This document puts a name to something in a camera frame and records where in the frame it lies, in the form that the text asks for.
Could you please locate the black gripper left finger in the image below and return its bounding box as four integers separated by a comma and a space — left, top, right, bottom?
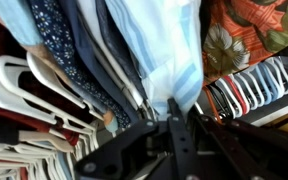
73, 97, 180, 180

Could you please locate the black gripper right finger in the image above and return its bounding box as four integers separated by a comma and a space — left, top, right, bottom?
178, 99, 288, 180

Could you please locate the light blue striped shirt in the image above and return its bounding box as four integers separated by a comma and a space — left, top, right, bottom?
104, 0, 206, 122

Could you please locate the closet hanging rod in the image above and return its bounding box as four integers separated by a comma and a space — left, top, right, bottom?
197, 84, 288, 128

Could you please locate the dark blue shirt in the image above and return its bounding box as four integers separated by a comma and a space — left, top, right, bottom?
57, 0, 142, 125

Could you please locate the orange floral shirt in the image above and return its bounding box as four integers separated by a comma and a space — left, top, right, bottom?
201, 0, 288, 86

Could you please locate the navy floral dotted shirt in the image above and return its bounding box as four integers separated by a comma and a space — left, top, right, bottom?
28, 0, 132, 130

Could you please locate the orange plastic hanger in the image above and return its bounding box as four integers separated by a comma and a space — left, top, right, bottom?
202, 85, 224, 125

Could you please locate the white plastic hanger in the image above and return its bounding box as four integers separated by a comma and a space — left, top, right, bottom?
0, 65, 97, 135
25, 51, 87, 110
264, 55, 288, 96
0, 54, 106, 122
233, 71, 260, 111
213, 77, 244, 120

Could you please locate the red plastic hanger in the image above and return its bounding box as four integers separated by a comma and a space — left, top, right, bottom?
221, 74, 252, 116

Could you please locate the blue plastic hanger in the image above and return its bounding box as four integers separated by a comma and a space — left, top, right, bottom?
252, 62, 280, 106

